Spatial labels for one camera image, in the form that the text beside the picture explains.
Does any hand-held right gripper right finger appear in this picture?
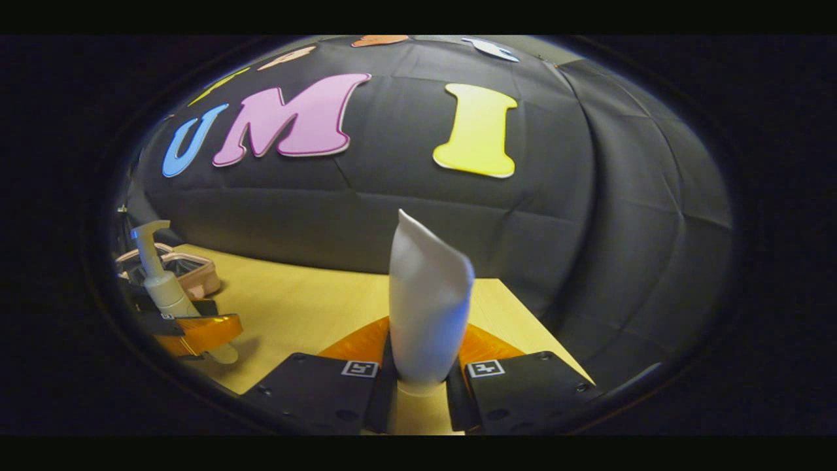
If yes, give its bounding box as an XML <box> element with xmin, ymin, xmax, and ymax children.
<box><xmin>447</xmin><ymin>323</ymin><xmax>600</xmax><ymax>436</ymax></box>

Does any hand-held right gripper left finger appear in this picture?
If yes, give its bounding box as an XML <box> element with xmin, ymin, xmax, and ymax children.
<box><xmin>241</xmin><ymin>315</ymin><xmax>398</xmax><ymax>436</ymax></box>

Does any white pump bottle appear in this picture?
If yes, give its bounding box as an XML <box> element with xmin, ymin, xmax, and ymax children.
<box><xmin>129</xmin><ymin>220</ymin><xmax>240</xmax><ymax>365</ymax></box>

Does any pink suitcase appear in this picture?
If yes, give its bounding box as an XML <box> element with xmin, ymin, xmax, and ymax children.
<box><xmin>116</xmin><ymin>243</ymin><xmax>222</xmax><ymax>302</ymax></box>

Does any white squeeze tube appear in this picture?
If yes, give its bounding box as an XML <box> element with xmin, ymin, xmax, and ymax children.
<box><xmin>388</xmin><ymin>209</ymin><xmax>475</xmax><ymax>397</ymax></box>

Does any black backdrop cloth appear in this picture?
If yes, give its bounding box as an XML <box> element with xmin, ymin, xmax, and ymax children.
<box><xmin>114</xmin><ymin>35</ymin><xmax>736</xmax><ymax>393</ymax></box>

